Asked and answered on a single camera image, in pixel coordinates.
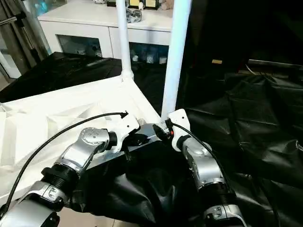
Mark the white plastic table leg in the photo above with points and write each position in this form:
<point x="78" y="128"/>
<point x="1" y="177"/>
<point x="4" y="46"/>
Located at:
<point x="175" y="56"/>
<point x="122" y="38"/>

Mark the white plastic table top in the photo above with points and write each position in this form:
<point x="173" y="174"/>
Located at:
<point x="47" y="109"/>

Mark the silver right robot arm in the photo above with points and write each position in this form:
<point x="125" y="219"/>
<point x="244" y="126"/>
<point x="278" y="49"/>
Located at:
<point x="201" y="165"/>

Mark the small yellow label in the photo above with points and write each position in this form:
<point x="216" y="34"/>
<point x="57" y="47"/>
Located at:
<point x="217" y="61"/>

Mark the black plastic mat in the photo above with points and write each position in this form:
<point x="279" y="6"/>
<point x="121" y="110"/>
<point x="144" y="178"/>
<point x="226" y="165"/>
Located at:
<point x="255" y="123"/>

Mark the grey bundle on cabinet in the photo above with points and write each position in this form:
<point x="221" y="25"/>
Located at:
<point x="134" y="15"/>

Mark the black tall cabinet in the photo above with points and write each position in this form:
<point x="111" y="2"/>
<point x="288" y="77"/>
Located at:
<point x="236" y="26"/>

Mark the black flat device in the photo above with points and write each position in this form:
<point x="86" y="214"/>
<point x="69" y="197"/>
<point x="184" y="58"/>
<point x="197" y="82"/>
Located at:
<point x="274" y="63"/>

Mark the white cabinet with glass doors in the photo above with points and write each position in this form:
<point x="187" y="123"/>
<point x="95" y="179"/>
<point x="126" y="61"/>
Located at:
<point x="85" y="19"/>

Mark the grey curtain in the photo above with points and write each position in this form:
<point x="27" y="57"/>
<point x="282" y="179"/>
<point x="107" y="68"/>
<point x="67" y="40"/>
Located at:
<point x="28" y="28"/>

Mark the grey metal pole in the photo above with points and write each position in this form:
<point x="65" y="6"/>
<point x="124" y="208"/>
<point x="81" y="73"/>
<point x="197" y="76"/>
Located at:
<point x="12" y="20"/>

